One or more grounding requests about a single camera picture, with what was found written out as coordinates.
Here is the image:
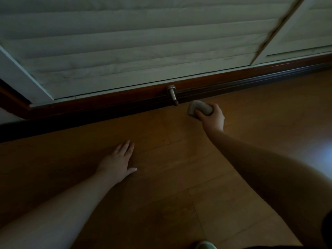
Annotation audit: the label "person's right hand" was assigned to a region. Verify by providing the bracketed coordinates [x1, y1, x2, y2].
[194, 103, 225, 135]

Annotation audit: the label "person's left hand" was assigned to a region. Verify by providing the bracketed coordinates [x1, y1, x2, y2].
[96, 140, 138, 184]

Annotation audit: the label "grey cleaning cloth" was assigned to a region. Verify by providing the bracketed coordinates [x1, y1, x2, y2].
[187, 100, 214, 118]

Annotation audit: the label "person's right forearm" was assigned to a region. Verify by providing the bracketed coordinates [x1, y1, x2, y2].
[209, 129, 332, 249]

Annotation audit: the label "person's left forearm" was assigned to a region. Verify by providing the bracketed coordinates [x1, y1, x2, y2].
[0, 171, 117, 249]

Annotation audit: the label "cylindrical metal door stop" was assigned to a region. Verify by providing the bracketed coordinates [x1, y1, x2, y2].
[166, 85, 179, 106]

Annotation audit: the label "green white sneaker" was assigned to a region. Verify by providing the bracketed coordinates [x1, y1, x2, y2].
[194, 240, 217, 249]

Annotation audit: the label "black shorts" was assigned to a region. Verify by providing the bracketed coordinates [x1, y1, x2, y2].
[242, 245, 309, 249]

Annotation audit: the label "black shirt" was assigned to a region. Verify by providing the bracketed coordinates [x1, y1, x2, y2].
[321, 210, 332, 249]

